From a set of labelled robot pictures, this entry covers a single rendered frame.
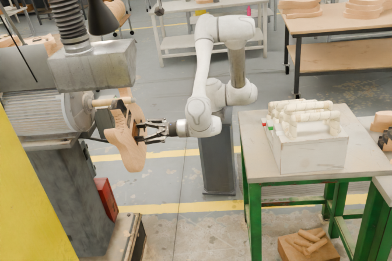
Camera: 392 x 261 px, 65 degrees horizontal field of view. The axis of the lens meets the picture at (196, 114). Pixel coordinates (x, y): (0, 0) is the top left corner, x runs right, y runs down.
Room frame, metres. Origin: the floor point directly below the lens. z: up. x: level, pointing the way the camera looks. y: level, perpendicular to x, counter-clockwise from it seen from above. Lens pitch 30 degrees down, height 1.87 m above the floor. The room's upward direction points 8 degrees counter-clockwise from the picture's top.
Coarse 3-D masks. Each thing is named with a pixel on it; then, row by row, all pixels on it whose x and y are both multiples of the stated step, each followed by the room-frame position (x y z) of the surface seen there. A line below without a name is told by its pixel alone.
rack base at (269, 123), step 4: (268, 120) 1.29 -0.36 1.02; (268, 124) 1.26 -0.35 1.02; (272, 124) 1.25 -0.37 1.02; (268, 132) 1.24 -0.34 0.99; (272, 132) 1.18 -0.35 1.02; (268, 136) 1.24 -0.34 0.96; (272, 136) 1.15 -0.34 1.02; (268, 140) 1.24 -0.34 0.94; (272, 140) 1.15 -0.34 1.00; (272, 144) 1.14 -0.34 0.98; (272, 148) 1.14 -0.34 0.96; (272, 152) 1.14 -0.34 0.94
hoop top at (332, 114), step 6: (300, 114) 1.02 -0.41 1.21; (306, 114) 1.01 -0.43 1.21; (312, 114) 1.01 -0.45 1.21; (318, 114) 1.00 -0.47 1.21; (324, 114) 1.00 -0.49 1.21; (330, 114) 1.00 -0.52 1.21; (336, 114) 0.99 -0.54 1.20; (294, 120) 1.00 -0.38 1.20; (300, 120) 1.00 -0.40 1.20; (306, 120) 1.00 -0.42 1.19; (312, 120) 1.00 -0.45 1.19; (318, 120) 1.00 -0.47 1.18
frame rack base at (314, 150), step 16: (304, 128) 1.07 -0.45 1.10; (320, 128) 1.06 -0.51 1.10; (288, 144) 0.99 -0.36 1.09; (304, 144) 0.99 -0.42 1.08; (320, 144) 0.98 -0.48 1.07; (336, 144) 0.98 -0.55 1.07; (288, 160) 0.99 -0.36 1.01; (304, 160) 0.99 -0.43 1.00; (320, 160) 0.98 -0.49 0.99; (336, 160) 0.98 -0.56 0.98
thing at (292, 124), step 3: (291, 123) 1.00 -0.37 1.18; (294, 123) 1.00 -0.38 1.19; (291, 126) 1.00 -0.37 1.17; (294, 126) 1.00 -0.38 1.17; (291, 129) 1.00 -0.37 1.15; (294, 129) 1.00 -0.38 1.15; (291, 132) 1.00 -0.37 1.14; (294, 132) 1.00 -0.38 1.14; (294, 135) 1.00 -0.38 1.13; (288, 138) 1.02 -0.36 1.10; (291, 138) 1.00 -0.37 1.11; (294, 138) 1.00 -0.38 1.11
